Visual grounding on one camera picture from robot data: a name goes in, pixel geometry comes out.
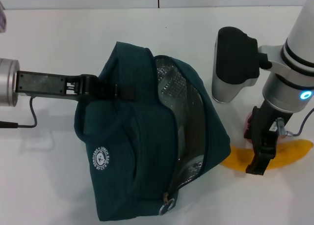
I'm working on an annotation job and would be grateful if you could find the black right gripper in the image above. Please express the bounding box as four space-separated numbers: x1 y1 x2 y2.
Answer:
243 100 294 176

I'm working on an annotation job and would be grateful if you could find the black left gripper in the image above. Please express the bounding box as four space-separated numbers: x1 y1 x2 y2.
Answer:
15 71 135 102

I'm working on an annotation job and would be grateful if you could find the yellow toy banana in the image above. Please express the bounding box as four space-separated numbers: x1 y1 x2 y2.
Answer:
220 139 314 173

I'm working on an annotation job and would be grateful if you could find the dark teal insulated lunch bag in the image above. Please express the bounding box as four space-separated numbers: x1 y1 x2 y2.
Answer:
73 40 233 215

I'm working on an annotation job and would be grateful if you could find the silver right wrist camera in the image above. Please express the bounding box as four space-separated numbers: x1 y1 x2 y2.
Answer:
211 26 273 105

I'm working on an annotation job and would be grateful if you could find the left gripper cable with plug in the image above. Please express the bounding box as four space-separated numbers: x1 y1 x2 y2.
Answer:
0 97 37 129

